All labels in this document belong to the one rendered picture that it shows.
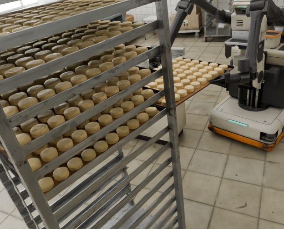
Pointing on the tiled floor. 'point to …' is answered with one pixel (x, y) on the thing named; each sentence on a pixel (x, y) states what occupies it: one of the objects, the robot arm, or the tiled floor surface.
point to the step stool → (150, 18)
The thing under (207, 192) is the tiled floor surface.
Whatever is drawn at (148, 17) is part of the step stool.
